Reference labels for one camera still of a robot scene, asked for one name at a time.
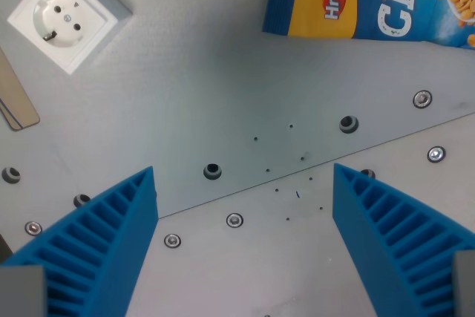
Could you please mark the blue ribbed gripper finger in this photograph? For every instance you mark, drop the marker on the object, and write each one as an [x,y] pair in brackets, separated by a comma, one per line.
[375,231]
[100,242]

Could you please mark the grey rubber hole grommet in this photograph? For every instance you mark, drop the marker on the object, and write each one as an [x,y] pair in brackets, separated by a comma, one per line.
[212,171]
[11,174]
[368,173]
[81,200]

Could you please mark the silver hex socket screw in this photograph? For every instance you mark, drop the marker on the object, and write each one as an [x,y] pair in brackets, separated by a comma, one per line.
[422,99]
[33,228]
[172,241]
[436,154]
[234,220]

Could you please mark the beige wooden flat stick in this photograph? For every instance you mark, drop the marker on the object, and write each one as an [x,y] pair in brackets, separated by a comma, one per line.
[13,98]

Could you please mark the white wall power socket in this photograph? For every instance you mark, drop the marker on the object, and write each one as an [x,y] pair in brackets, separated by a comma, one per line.
[63,16]

